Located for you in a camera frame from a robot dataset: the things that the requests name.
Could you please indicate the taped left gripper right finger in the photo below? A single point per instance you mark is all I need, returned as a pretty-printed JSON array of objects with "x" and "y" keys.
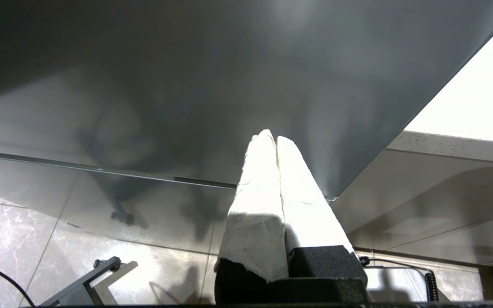
[{"x": 306, "y": 214}]

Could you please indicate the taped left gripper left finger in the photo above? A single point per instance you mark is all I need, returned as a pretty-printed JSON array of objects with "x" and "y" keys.
[{"x": 257, "y": 214}]

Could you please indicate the tall grey cabinet panel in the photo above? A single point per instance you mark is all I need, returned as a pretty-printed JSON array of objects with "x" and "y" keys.
[{"x": 144, "y": 64}]

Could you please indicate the grey metal robot base leg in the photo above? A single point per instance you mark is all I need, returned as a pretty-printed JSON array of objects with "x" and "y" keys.
[{"x": 84, "y": 288}]

